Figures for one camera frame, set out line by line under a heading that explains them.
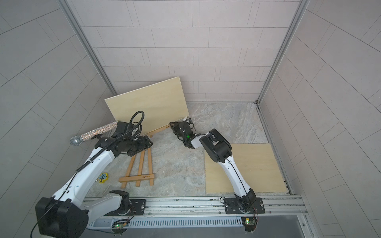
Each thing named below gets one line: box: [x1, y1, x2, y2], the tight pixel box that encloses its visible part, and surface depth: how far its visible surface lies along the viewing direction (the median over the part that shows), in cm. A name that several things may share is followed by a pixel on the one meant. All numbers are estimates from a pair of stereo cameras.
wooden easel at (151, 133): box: [142, 123, 172, 138], surface depth 98 cm
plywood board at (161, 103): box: [104, 76, 190, 136], surface depth 85 cm
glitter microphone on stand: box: [69, 121, 119, 146], surface depth 72 cm
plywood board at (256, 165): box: [204, 143, 288, 194], surface depth 86 cm
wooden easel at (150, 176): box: [118, 147, 156, 189], surface depth 81 cm
